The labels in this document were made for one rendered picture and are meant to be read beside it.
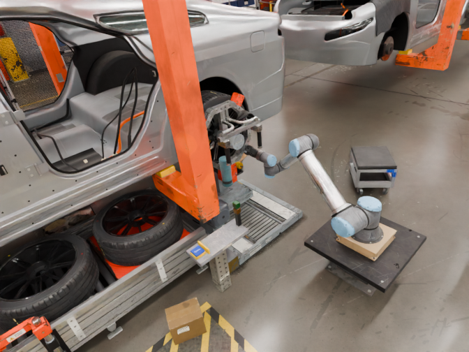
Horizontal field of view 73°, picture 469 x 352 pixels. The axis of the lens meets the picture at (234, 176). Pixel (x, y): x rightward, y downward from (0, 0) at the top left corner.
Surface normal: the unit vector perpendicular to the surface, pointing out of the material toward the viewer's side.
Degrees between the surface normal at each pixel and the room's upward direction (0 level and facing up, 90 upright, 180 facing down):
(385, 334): 0
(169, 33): 90
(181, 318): 0
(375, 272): 0
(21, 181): 91
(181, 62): 90
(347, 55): 106
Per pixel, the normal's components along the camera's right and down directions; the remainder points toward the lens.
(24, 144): 0.65, 0.33
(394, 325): -0.11, -0.83
